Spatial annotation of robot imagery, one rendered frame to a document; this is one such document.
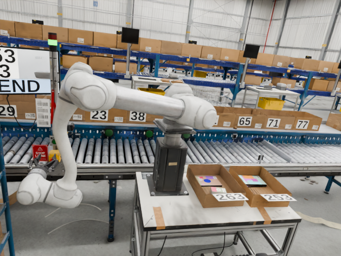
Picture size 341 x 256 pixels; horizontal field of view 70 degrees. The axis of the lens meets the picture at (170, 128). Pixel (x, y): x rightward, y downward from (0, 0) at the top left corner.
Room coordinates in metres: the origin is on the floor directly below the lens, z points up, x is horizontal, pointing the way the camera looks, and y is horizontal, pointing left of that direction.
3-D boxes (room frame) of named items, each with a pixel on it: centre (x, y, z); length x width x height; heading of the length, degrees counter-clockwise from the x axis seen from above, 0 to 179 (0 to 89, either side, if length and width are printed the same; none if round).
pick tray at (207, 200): (1.51, -0.35, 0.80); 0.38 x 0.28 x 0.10; 16
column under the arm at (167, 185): (1.50, -0.02, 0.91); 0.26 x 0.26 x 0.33; 14
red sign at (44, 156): (1.55, 0.86, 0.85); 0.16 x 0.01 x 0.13; 105
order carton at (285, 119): (2.90, -1.21, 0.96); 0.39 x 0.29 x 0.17; 105
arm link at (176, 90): (1.48, -0.03, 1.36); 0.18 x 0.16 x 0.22; 34
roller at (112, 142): (1.96, 0.48, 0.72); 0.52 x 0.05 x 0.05; 15
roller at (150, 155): (2.05, 0.16, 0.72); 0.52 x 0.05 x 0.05; 15
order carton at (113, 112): (2.38, 0.67, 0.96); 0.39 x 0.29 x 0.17; 105
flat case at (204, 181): (1.60, -0.32, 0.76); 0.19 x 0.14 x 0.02; 103
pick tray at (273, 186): (1.57, -0.67, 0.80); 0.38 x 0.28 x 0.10; 13
